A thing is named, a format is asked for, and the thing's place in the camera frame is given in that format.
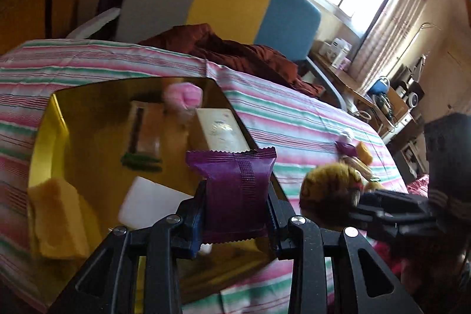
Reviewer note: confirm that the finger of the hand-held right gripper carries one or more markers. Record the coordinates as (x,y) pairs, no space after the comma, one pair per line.
(390,200)
(386,224)

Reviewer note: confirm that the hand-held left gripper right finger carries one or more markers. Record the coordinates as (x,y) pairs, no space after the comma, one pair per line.
(274,225)

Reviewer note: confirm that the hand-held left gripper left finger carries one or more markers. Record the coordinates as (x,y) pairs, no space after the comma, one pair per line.
(195,222)

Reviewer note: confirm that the white box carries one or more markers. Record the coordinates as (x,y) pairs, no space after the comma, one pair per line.
(151,201)

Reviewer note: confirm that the purple snack packet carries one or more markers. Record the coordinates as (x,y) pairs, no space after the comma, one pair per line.
(235,189)

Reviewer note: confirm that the yellow brown striped plush toy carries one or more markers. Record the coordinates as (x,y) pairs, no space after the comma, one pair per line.
(327,189)

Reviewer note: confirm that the small purple packet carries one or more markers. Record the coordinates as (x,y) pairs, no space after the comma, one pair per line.
(346,149)

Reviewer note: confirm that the green packet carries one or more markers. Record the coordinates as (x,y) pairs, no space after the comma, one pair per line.
(141,162)

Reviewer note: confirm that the brown box with black strip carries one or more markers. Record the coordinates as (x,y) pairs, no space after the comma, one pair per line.
(145,126)

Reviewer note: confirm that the pink fluffy ball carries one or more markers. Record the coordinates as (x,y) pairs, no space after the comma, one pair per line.
(184,98)

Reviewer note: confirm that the gold tin box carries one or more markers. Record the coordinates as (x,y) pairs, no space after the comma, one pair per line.
(103,122)

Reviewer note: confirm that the large yellow sponge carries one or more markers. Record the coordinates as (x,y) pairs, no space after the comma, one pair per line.
(59,218)

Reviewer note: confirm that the clear biscuit packet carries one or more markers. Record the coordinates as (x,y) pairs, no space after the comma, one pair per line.
(355,164)

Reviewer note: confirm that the small yellow sponge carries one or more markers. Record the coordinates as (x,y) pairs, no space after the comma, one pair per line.
(364,153)

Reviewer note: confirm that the round speaker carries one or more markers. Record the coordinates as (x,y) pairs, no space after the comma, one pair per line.
(415,98)

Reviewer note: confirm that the small white wrapper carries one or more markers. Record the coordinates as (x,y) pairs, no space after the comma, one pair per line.
(346,136)

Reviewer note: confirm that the blue round container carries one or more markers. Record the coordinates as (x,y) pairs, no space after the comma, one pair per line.
(379,85)

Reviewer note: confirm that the pink green striped sheet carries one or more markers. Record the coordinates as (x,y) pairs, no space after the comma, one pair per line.
(301,122)

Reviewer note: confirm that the wooden side desk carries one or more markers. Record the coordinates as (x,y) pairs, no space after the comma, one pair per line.
(342,80)

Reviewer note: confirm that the pink patterned curtain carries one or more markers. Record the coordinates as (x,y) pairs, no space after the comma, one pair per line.
(397,27)

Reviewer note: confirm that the white pink jar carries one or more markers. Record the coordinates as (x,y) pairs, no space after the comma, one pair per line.
(345,64)

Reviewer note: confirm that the large white carton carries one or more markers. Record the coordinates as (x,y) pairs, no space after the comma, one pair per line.
(338,51)

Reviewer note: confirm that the small white carton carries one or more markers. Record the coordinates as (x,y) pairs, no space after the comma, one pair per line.
(323,48)

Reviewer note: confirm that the dark red cloth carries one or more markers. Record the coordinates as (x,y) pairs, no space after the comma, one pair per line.
(235,56)

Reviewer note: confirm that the grey yellow blue chair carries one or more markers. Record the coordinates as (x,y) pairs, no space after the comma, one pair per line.
(235,1)

